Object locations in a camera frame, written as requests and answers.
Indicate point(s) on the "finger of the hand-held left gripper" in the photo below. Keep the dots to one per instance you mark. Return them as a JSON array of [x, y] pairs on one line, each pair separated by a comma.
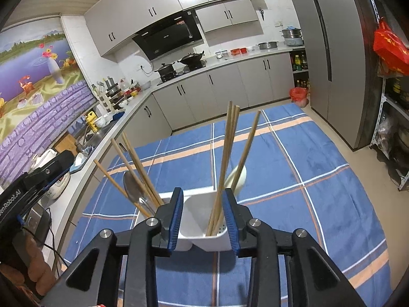
[[57, 164]]

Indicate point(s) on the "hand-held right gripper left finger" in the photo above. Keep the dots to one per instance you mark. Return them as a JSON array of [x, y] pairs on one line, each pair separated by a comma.
[[175, 220]]

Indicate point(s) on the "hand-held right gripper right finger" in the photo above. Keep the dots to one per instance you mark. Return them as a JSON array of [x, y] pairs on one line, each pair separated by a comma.
[[230, 224]]

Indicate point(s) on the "white utensil holder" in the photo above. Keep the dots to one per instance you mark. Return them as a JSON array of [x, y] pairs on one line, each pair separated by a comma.
[[198, 211]]

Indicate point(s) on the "white spoon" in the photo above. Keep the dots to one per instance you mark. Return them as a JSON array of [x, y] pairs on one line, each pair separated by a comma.
[[238, 176]]

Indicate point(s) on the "metal spoon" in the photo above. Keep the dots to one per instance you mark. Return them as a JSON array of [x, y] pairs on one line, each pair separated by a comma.
[[131, 185]]

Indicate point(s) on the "person's left hand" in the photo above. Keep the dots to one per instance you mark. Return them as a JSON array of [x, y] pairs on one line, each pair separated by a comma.
[[40, 267]]

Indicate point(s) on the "wooden cutting board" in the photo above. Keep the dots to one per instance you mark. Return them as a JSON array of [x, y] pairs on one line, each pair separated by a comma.
[[65, 144]]

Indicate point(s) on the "steel kitchen sink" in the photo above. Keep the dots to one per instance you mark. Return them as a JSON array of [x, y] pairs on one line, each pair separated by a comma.
[[96, 137]]

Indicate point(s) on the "yellow bottle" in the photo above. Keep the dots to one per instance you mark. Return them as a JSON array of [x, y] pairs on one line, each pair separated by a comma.
[[92, 121]]

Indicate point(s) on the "white bowl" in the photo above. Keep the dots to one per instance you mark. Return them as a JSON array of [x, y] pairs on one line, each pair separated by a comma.
[[102, 121]]

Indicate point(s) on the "blue plaid tablecloth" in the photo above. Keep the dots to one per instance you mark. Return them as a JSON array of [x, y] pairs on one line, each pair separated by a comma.
[[287, 182]]

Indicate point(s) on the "blue dish cloth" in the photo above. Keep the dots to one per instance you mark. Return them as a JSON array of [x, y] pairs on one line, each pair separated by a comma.
[[118, 115]]

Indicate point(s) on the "wooden knife rack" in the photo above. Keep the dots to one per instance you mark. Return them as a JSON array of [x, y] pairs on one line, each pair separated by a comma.
[[107, 102]]

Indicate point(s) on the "grey lower kitchen cabinets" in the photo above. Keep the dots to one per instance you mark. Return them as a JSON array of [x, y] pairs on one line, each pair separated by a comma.
[[223, 86]]

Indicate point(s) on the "black cooking pot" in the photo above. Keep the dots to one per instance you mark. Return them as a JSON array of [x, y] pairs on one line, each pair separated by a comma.
[[166, 69]]

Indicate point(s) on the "red trash bin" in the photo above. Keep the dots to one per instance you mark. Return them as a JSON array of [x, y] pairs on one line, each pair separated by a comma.
[[298, 93]]

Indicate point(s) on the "black gas stove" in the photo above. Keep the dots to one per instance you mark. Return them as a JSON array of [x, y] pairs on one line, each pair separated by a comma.
[[195, 66]]

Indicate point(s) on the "black wok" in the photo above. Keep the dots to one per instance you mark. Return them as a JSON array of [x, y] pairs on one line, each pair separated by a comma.
[[191, 58]]

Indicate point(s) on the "black range hood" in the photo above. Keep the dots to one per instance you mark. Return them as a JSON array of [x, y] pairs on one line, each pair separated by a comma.
[[169, 38]]

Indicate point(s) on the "red food containers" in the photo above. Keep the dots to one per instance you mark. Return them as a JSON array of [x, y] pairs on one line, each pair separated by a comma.
[[239, 51]]

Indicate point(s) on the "sauce bottles on shelf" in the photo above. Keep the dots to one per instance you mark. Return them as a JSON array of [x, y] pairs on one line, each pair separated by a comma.
[[298, 64]]

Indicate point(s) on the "steel basin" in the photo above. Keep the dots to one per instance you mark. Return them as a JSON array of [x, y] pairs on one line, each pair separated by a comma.
[[267, 45]]

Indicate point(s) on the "white metal shelf rack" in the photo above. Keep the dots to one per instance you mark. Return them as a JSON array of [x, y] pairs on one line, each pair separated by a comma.
[[379, 108]]

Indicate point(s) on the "steel steamer pot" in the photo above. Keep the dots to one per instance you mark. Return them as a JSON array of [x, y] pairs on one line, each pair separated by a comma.
[[292, 36]]

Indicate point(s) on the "grey refrigerator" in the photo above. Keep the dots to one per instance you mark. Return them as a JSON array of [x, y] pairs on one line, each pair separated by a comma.
[[335, 54]]

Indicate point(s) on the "black scissors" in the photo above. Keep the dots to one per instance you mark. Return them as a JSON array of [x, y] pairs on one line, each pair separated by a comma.
[[261, 13]]

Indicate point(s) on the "red plastic bag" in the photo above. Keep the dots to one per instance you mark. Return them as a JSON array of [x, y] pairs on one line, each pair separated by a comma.
[[389, 48]]

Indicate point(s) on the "landscape wall poster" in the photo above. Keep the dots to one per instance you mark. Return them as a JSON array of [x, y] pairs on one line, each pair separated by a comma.
[[32, 86]]

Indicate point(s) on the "grey upper wall cabinets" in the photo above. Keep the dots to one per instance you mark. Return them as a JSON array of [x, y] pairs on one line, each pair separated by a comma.
[[143, 3]]

